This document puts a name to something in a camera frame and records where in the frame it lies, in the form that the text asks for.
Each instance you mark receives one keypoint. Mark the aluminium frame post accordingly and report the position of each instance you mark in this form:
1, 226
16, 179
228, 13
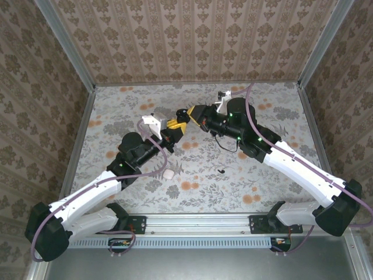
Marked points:
67, 43
323, 43

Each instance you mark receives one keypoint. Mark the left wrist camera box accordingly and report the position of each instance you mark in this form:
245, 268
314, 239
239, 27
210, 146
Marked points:
156, 124

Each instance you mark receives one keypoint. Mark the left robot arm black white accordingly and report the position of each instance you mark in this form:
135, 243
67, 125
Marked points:
84, 198

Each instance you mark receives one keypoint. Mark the floral patterned table cover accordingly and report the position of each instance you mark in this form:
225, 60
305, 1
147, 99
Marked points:
204, 192

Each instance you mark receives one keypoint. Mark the grey metal sheet panel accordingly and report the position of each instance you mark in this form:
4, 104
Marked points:
204, 265

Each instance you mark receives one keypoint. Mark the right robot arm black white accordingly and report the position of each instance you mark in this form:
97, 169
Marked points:
303, 172

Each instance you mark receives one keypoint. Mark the white earbud charging case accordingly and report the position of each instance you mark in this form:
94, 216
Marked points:
169, 174

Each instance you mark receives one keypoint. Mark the long aluminium base rail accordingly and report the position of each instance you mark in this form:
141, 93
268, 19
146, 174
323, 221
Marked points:
198, 223

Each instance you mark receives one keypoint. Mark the aluminium side rail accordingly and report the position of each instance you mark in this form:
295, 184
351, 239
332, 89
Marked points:
312, 128
82, 128

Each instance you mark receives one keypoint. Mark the thin aluminium wall rail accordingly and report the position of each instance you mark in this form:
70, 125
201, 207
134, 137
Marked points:
175, 83

